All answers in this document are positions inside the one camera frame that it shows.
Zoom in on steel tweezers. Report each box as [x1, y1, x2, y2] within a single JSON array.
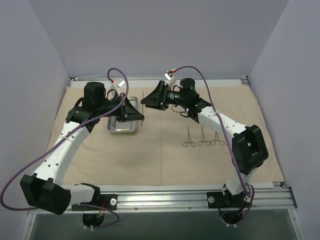
[[140, 90, 144, 127]]

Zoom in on steel instrument tray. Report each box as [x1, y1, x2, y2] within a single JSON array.
[[107, 95, 138, 135]]

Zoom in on steel forceps with ring handles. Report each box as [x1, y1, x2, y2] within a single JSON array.
[[210, 132, 225, 146]]

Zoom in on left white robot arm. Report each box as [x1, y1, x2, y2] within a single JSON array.
[[20, 81, 145, 215]]

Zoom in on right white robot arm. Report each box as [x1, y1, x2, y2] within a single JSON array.
[[141, 78, 269, 207]]

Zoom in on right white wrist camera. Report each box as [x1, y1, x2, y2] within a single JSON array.
[[164, 71, 177, 89]]

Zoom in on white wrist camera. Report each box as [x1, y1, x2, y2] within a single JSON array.
[[164, 71, 177, 89], [110, 77, 126, 92]]

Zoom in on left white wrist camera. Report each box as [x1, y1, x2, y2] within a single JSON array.
[[110, 77, 126, 92]]

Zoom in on back aluminium rail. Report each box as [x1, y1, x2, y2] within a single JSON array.
[[71, 76, 248, 81]]

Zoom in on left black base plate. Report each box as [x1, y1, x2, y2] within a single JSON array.
[[71, 193, 118, 211]]

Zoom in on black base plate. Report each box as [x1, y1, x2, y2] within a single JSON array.
[[206, 191, 250, 209], [71, 193, 118, 211]]

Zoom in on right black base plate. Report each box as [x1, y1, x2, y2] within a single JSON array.
[[206, 191, 250, 209]]

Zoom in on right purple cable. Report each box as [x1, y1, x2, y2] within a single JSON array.
[[171, 66, 255, 221]]

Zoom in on front aluminium rail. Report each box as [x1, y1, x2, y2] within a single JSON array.
[[100, 182, 297, 213]]

